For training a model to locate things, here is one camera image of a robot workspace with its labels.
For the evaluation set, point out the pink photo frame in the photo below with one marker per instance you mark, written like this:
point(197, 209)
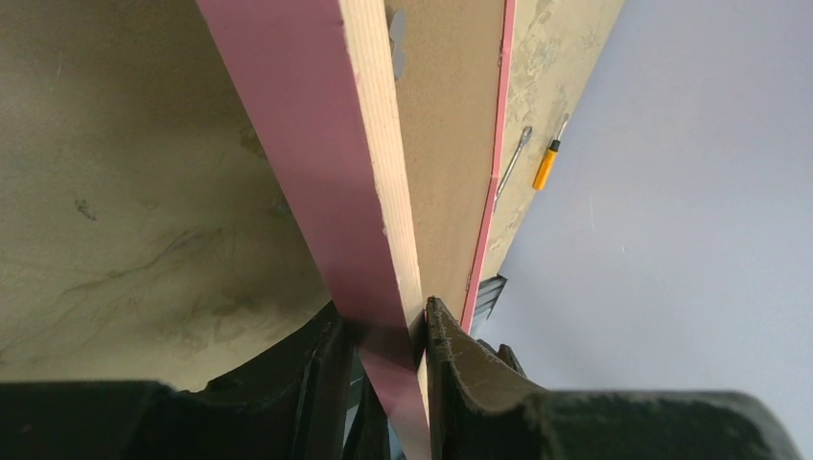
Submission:
point(381, 121)

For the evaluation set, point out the orange handled screwdriver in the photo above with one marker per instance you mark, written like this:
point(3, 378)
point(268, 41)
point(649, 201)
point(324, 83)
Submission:
point(549, 157)

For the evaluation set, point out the silver wrench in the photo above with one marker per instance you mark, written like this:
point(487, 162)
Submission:
point(526, 135)

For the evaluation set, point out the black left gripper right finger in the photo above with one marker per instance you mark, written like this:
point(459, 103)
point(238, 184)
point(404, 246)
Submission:
point(483, 407)

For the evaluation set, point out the aluminium frame rail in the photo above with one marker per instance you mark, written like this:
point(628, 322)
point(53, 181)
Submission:
point(488, 294)

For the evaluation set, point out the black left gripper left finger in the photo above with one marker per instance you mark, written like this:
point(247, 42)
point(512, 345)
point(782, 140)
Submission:
point(288, 402)

